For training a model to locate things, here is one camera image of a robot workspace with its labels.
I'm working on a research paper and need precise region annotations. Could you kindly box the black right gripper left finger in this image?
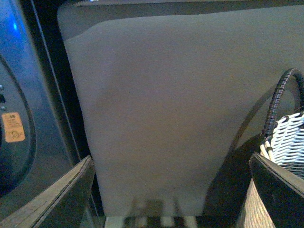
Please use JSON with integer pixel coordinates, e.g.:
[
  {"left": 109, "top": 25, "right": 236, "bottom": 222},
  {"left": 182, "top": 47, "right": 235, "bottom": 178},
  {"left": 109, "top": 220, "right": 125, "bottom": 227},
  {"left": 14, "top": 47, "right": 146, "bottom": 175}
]
[{"left": 0, "top": 156, "right": 95, "bottom": 228}]

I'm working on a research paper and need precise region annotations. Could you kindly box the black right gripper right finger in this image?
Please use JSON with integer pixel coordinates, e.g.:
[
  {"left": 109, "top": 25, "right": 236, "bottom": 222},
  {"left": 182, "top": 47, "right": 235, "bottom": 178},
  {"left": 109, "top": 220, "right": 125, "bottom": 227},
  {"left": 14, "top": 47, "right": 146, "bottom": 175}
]
[{"left": 249, "top": 152, "right": 304, "bottom": 228}]

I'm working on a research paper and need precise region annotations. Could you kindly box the grey front-load washing machine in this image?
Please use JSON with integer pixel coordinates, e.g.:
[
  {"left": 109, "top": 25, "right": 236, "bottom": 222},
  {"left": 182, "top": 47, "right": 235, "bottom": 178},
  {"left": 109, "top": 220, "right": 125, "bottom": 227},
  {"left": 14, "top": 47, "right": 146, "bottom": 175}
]
[{"left": 0, "top": 0, "right": 89, "bottom": 219}]

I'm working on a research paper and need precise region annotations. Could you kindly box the black white woven basket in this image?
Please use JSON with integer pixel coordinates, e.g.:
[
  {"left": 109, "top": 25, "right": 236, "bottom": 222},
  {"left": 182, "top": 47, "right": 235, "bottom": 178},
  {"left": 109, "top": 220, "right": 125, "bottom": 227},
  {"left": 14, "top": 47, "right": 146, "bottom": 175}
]
[{"left": 237, "top": 111, "right": 304, "bottom": 228}]

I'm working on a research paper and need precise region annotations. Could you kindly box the orange warning sticker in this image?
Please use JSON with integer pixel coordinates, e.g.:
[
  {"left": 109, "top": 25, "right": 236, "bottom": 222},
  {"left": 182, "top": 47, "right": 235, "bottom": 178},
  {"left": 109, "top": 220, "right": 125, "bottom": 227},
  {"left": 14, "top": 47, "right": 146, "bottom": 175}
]
[{"left": 1, "top": 112, "right": 25, "bottom": 143}]

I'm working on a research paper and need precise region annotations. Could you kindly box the grey sofa side panel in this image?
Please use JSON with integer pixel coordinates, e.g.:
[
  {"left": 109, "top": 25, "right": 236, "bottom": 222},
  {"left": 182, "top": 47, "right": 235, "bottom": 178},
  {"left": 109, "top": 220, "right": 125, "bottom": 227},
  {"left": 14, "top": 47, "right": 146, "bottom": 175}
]
[{"left": 57, "top": 0, "right": 304, "bottom": 217}]

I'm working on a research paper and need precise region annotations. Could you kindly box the black basket handle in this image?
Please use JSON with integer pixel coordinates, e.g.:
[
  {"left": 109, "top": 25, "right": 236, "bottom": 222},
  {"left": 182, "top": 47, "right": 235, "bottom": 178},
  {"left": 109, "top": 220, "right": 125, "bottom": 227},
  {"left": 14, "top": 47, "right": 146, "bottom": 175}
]
[{"left": 262, "top": 68, "right": 304, "bottom": 140}]

